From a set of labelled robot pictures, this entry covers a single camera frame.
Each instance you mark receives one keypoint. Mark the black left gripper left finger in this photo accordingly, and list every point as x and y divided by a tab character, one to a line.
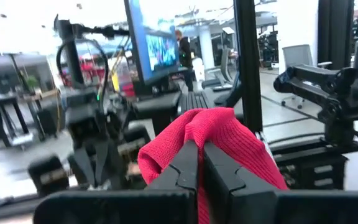
182	168

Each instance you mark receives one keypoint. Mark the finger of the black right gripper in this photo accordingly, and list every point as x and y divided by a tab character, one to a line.
86	168
102	158

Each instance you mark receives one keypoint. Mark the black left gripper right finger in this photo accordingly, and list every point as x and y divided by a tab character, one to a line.
219	180

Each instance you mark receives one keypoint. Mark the red and black gardening glove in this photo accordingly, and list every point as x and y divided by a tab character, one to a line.
216	124

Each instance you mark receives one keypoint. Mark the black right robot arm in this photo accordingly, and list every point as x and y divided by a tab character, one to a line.
70	56

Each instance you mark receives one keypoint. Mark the black computer keyboard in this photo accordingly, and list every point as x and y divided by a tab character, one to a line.
195	101

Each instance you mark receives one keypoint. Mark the black computer monitor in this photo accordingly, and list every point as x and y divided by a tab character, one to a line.
154	46

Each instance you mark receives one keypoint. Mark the grey office chair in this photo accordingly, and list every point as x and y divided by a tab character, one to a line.
297	56
225	65

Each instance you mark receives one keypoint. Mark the person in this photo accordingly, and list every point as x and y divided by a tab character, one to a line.
185	53

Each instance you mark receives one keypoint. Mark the white column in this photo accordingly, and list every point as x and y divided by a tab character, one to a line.
206	46

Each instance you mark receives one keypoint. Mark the black pillar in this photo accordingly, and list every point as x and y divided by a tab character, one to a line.
336	31

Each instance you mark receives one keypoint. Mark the black aluminium frame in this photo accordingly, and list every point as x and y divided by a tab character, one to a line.
247	62

